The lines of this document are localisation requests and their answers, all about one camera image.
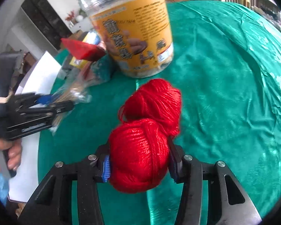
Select red yarn skein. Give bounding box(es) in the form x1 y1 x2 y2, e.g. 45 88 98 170
108 78 182 194

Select white paper sheet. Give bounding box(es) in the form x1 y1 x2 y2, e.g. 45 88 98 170
7 50 63 203

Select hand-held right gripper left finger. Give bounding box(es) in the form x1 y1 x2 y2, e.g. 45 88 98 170
16 144 113 225

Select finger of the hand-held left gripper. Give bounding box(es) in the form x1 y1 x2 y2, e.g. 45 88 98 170
12 93 52 110
4 101 75 139

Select red box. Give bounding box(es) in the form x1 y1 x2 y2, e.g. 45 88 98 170
61 38 106 62

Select red flower bouquet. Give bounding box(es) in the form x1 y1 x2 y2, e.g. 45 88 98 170
65 10 76 27

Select clear bag of wooden skewers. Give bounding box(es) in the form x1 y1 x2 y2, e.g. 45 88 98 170
49 70 93 136

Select person's left hand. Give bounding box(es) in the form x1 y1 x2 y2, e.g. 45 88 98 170
0 139 23 172

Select clear jar with orange label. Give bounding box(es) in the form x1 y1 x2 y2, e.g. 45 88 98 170
77 0 175 78

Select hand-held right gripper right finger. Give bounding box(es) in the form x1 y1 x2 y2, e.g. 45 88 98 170
167 137 264 225

